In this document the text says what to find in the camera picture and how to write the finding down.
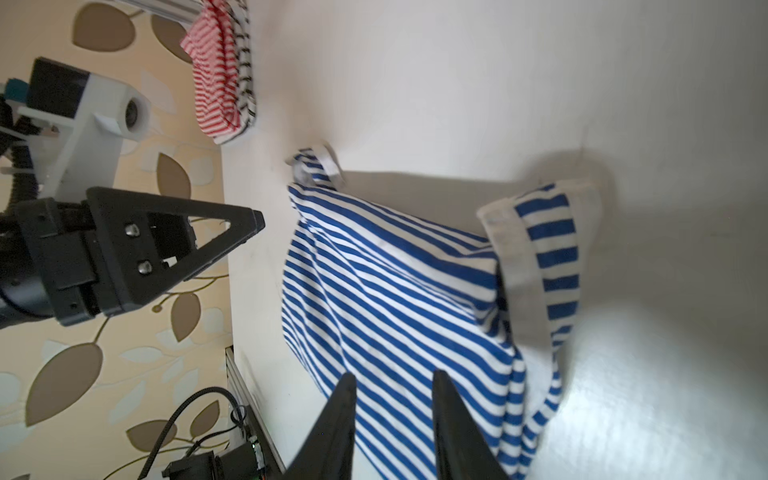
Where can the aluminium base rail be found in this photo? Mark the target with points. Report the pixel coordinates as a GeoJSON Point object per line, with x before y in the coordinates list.
{"type": "Point", "coordinates": [267, 455]}

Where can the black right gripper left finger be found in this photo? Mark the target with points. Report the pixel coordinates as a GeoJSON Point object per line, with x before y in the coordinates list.
{"type": "Point", "coordinates": [328, 450]}

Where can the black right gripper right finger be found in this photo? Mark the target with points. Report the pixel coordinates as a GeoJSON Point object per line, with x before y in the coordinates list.
{"type": "Point", "coordinates": [461, 451]}

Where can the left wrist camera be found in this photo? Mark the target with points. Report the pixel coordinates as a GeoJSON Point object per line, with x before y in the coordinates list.
{"type": "Point", "coordinates": [64, 129]}

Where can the black white striped folded top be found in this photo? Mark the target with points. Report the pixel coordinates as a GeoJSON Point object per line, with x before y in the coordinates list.
{"type": "Point", "coordinates": [246, 100]}

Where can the red white striped folded top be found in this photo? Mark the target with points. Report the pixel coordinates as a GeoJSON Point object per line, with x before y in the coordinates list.
{"type": "Point", "coordinates": [210, 43]}

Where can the blue white striped tank top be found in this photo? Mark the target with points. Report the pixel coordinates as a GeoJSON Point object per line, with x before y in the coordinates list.
{"type": "Point", "coordinates": [391, 298]}

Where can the aluminium frame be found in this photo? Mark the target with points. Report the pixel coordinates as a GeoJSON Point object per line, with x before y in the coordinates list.
{"type": "Point", "coordinates": [183, 12]}

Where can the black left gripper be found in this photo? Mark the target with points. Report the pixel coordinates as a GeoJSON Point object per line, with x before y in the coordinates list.
{"type": "Point", "coordinates": [148, 244]}

